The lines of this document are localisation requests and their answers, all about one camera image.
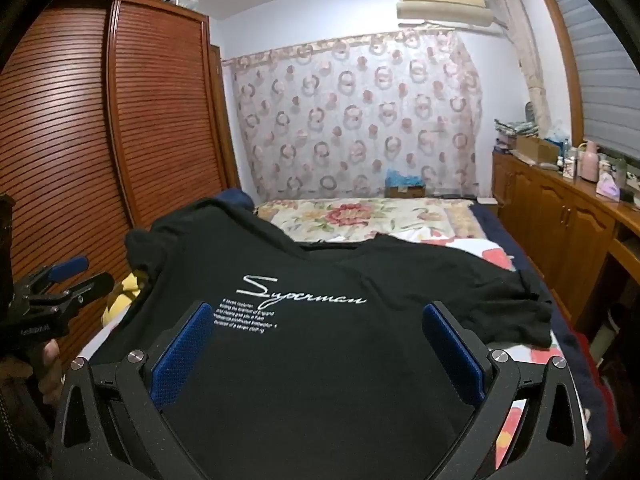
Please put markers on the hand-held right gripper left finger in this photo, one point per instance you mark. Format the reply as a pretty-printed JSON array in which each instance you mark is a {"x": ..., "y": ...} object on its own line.
[{"x": 181, "y": 357}]

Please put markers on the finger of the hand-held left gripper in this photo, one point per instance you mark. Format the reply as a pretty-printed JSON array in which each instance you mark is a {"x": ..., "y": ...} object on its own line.
[
  {"x": 70, "y": 265},
  {"x": 90, "y": 286}
]

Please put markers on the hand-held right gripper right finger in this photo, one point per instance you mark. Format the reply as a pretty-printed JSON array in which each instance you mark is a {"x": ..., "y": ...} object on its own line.
[{"x": 454, "y": 357}]

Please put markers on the black printed t-shirt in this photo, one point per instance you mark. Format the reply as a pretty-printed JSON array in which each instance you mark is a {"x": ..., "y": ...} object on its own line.
[{"x": 310, "y": 360}]

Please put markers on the person's left forearm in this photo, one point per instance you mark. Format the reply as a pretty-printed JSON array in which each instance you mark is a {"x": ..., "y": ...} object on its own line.
[{"x": 20, "y": 410}]

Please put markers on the person's left hand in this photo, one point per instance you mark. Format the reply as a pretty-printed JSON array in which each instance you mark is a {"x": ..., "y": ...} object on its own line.
[{"x": 47, "y": 367}]

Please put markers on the yellow plush toy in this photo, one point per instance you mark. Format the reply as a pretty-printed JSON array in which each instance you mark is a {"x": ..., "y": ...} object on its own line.
[{"x": 122, "y": 297}]

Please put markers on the white strawberry print blanket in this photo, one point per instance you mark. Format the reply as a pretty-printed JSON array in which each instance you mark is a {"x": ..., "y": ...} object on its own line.
[{"x": 492, "y": 255}]

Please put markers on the brown slatted wooden wardrobe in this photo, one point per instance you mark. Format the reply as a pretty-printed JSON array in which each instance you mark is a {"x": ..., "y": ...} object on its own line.
[{"x": 65, "y": 135}]

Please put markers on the wooden sideboard cabinet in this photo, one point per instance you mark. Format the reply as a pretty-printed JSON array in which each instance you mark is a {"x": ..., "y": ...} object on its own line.
[{"x": 550, "y": 220}]

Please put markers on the navy blue sweater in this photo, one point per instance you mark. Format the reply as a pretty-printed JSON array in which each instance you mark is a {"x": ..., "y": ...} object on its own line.
[{"x": 236, "y": 196}]

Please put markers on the small cardboard box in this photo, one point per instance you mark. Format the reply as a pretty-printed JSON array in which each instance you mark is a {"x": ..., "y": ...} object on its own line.
[{"x": 404, "y": 192}]

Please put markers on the floral quilt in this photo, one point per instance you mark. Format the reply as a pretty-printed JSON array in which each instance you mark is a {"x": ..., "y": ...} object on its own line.
[{"x": 350, "y": 217}]

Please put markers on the small white bottle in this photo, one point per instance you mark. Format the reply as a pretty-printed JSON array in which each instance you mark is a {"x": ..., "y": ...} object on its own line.
[{"x": 568, "y": 166}]

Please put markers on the open cardboard box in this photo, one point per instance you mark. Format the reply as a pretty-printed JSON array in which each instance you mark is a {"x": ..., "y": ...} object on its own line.
[{"x": 535, "y": 149}]

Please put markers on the purple plastic bag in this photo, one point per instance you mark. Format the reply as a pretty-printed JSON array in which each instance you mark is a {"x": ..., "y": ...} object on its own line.
[{"x": 609, "y": 187}]

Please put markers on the stack of papers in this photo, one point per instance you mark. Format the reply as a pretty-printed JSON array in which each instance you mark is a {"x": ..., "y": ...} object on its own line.
[{"x": 512, "y": 132}]

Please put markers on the pink thermos jug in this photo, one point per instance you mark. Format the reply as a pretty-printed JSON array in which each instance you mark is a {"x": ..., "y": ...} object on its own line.
[{"x": 589, "y": 162}]

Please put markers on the pale blue plastic bag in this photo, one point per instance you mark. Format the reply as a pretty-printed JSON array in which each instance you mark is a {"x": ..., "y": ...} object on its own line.
[{"x": 556, "y": 132}]

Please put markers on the small grey fan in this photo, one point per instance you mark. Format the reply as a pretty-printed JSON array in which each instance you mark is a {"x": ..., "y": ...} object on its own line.
[{"x": 529, "y": 111}]

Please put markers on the pink circle patterned curtain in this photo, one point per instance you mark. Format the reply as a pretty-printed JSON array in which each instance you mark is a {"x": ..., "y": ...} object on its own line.
[{"x": 350, "y": 115}]

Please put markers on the clear plastic storage box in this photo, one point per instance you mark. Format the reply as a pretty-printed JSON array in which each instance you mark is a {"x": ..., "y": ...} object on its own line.
[{"x": 178, "y": 1}]

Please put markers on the cream side curtain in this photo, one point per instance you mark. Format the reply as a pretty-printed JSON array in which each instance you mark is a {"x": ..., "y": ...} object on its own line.
[{"x": 527, "y": 55}]

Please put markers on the grey window blind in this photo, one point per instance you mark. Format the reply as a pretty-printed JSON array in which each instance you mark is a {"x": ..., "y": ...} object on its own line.
[{"x": 605, "y": 70}]

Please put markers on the cream wall air conditioner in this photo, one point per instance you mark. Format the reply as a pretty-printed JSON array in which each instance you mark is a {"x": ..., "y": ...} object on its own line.
[{"x": 442, "y": 2}]

